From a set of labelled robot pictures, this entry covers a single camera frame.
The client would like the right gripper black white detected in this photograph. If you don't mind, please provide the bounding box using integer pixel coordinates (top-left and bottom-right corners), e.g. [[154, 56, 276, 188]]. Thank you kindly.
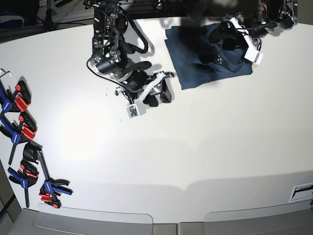
[[114, 70, 174, 107]]

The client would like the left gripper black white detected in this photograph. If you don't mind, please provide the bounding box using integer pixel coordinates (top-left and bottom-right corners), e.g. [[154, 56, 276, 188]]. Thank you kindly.
[[209, 13, 262, 51]]

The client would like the dark blue T-shirt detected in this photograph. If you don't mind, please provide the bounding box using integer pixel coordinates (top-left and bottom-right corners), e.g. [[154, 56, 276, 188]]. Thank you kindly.
[[165, 23, 253, 90]]

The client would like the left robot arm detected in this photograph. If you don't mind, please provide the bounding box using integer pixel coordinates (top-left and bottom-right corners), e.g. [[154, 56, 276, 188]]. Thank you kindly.
[[165, 0, 297, 90]]

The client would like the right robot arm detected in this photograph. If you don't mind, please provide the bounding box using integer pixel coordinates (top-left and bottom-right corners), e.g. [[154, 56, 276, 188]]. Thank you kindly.
[[84, 0, 174, 107]]

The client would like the blue red bar clamp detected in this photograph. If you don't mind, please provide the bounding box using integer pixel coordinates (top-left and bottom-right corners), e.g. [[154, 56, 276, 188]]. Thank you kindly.
[[0, 111, 37, 165], [37, 150, 73, 209], [8, 159, 39, 208], [0, 80, 31, 118]]

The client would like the white slotted table plate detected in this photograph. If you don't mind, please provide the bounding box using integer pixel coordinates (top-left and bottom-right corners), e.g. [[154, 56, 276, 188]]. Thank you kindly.
[[289, 183, 313, 203]]

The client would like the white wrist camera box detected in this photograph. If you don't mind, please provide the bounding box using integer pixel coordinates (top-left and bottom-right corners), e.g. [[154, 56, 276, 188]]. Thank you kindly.
[[244, 47, 263, 65], [126, 102, 146, 118]]

